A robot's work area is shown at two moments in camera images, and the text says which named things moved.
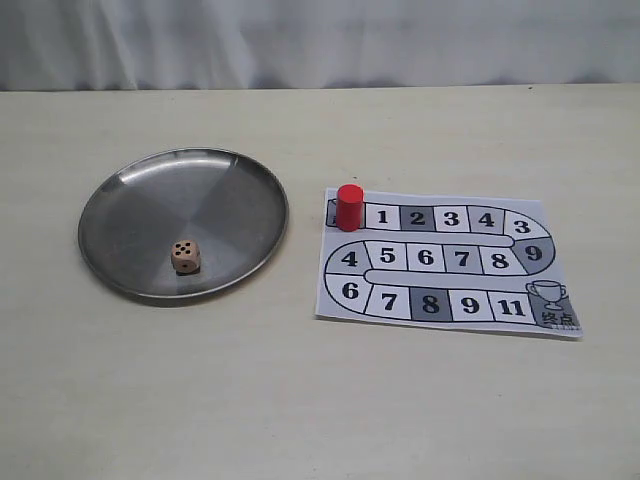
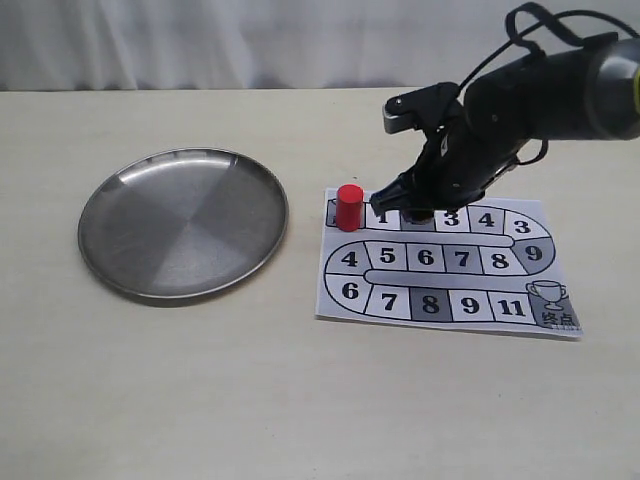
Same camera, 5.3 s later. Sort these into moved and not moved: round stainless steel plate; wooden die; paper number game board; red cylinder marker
Moved: wooden die
Not moved: paper number game board; round stainless steel plate; red cylinder marker
